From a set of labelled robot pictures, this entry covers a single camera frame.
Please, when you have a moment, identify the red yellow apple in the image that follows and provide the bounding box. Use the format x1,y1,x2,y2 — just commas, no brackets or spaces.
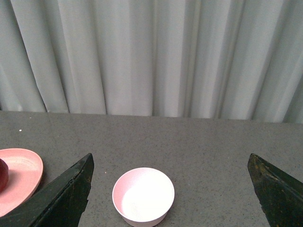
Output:
0,159,9,192

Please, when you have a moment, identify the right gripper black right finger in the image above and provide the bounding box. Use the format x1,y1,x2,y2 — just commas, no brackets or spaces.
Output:
248,153,303,227

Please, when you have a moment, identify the light pink bowl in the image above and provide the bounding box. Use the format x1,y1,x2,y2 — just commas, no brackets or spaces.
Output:
112,167,175,227

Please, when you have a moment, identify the white pleated curtain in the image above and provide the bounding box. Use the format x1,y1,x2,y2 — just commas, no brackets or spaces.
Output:
0,0,303,123

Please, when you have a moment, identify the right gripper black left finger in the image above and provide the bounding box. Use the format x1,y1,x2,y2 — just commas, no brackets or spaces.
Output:
0,153,94,227

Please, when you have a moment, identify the pink round plate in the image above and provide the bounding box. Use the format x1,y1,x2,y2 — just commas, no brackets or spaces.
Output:
0,148,44,217

